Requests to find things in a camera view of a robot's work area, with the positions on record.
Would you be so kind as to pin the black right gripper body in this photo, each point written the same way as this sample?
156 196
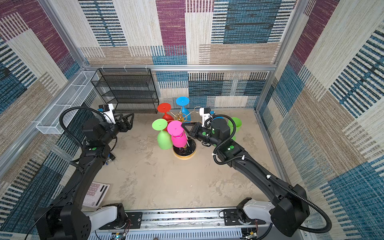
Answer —
204 134

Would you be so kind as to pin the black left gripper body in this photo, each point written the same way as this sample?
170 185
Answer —
118 127

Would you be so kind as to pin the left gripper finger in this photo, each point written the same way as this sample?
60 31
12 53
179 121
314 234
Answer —
119 117
128 119

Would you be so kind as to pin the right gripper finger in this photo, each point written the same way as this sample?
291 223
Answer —
187 128
192 124

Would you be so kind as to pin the pink wine glass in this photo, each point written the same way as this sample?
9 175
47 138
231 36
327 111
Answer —
177 133

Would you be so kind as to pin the green wine glass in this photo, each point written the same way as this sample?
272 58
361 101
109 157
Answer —
163 138
236 122

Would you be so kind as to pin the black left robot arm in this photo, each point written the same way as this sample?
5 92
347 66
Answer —
64 218

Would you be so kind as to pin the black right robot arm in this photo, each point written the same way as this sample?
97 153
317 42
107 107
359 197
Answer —
288 205

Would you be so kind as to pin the red wine glass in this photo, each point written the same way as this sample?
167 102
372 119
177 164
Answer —
165 108

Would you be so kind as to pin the gold wine glass rack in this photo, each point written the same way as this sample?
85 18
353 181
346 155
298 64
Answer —
190 148

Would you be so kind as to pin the black mesh shelf rack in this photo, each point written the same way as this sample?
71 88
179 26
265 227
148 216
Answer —
129 90

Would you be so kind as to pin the blue stapler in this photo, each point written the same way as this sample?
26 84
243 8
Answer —
111 157

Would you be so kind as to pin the pink white calculator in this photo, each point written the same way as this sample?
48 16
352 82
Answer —
95 195

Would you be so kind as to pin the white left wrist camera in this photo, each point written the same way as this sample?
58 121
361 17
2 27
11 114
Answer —
108 111

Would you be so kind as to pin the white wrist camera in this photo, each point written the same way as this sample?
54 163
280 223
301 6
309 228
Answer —
206 115
108 111

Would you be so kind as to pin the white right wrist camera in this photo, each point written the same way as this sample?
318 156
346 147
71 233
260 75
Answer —
206 115

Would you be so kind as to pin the white wire mesh basket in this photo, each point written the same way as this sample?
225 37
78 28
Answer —
74 96

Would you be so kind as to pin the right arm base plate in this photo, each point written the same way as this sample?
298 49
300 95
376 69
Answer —
233 217

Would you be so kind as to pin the aluminium front rail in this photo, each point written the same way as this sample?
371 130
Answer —
178 224

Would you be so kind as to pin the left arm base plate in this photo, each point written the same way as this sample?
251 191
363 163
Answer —
130 221

